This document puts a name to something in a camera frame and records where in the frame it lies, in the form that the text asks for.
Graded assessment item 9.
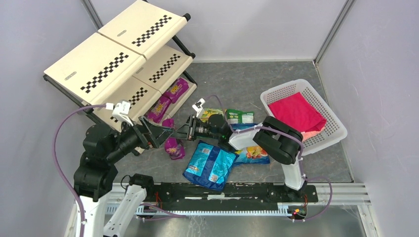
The cream tiered shelf rack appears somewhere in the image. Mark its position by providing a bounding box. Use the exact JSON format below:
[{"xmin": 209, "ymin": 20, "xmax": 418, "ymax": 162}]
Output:
[{"xmin": 43, "ymin": 0, "xmax": 195, "ymax": 121}]

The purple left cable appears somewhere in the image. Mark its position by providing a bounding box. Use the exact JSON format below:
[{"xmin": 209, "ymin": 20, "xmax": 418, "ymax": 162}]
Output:
[{"xmin": 53, "ymin": 104, "xmax": 114, "ymax": 237}]

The purple cable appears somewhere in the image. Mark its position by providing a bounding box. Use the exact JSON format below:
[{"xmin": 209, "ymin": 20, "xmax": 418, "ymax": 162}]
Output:
[
  {"xmin": 53, "ymin": 104, "xmax": 114, "ymax": 237},
  {"xmin": 204, "ymin": 95, "xmax": 333, "ymax": 223}
]

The purple grape candy bag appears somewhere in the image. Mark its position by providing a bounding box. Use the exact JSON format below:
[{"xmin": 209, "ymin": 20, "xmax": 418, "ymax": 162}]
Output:
[
  {"xmin": 146, "ymin": 96, "xmax": 171, "ymax": 123},
  {"xmin": 162, "ymin": 118, "xmax": 185, "ymax": 160}
]

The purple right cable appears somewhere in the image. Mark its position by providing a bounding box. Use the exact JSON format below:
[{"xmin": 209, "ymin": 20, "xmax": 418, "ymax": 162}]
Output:
[{"xmin": 204, "ymin": 95, "xmax": 333, "ymax": 223}]

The light blue Slendy bag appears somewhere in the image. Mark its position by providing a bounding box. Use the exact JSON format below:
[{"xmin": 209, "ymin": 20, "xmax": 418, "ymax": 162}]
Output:
[{"xmin": 183, "ymin": 141, "xmax": 238, "ymax": 192}]

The small green white candy bag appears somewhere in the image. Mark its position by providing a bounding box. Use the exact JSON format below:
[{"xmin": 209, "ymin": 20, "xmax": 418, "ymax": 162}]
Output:
[{"xmin": 226, "ymin": 109, "xmax": 254, "ymax": 124}]

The red cloth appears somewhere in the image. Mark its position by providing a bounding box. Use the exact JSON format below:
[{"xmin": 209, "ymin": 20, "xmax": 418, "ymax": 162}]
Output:
[{"xmin": 268, "ymin": 92, "xmax": 327, "ymax": 141}]

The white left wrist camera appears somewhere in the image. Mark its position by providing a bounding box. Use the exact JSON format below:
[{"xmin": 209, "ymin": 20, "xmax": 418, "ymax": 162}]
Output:
[{"xmin": 112, "ymin": 100, "xmax": 134, "ymax": 126}]

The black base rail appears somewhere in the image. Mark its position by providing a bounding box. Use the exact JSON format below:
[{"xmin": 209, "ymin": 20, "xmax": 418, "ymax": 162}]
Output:
[{"xmin": 145, "ymin": 183, "xmax": 319, "ymax": 211}]

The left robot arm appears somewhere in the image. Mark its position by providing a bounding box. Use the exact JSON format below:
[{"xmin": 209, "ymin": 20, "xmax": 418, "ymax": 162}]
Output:
[{"xmin": 74, "ymin": 118, "xmax": 174, "ymax": 237}]

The white plastic basket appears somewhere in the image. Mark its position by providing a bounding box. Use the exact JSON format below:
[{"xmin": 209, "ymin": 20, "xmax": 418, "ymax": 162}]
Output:
[{"xmin": 260, "ymin": 79, "xmax": 347, "ymax": 156}]

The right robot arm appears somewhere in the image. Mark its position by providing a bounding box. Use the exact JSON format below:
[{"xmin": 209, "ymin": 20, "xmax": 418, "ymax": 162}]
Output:
[{"xmin": 171, "ymin": 114, "xmax": 306, "ymax": 192}]

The purple candy bag on shelf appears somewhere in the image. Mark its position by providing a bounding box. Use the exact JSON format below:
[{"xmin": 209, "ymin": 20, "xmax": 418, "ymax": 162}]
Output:
[{"xmin": 163, "ymin": 77, "xmax": 189, "ymax": 104}]

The green Fox's candy bag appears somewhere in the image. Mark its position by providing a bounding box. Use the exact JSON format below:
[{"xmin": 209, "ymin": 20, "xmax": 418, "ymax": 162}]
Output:
[{"xmin": 199, "ymin": 108, "xmax": 225, "ymax": 122}]

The dark blue fruit candy bag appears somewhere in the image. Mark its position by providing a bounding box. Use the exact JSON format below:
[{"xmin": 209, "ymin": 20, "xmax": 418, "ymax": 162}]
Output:
[{"xmin": 229, "ymin": 131, "xmax": 270, "ymax": 167}]

